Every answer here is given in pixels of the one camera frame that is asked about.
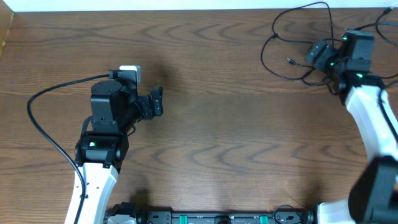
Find black usb cable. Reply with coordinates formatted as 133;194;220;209
260;1;335;87

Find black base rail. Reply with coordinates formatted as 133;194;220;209
103;202;317;224

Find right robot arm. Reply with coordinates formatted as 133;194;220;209
305;30;397;223

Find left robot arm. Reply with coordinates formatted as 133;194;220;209
65;80;163;223

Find thick black cable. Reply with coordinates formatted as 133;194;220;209
374;6;398;80

